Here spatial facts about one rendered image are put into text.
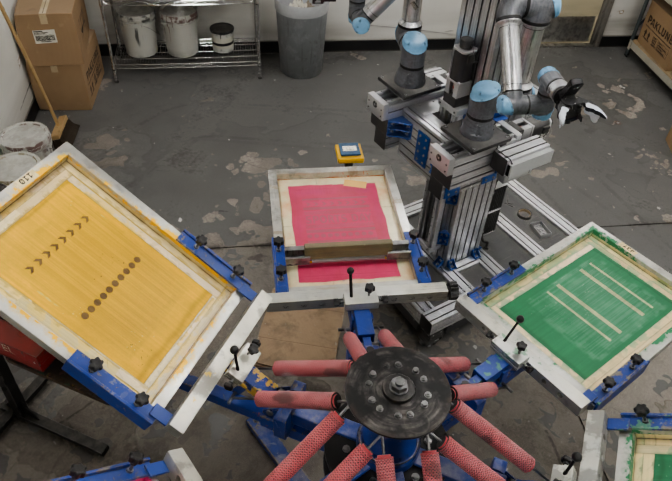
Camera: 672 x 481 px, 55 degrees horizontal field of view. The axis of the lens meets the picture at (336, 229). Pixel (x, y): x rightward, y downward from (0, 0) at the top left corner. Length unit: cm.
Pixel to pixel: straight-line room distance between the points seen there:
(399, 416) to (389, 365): 16
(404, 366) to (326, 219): 110
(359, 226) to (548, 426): 143
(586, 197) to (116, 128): 350
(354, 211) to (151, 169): 222
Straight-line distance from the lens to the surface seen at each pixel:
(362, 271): 263
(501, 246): 399
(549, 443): 348
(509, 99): 257
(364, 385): 186
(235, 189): 454
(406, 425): 181
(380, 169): 310
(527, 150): 306
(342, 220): 285
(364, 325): 234
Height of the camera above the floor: 284
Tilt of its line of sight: 42 degrees down
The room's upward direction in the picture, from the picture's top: 4 degrees clockwise
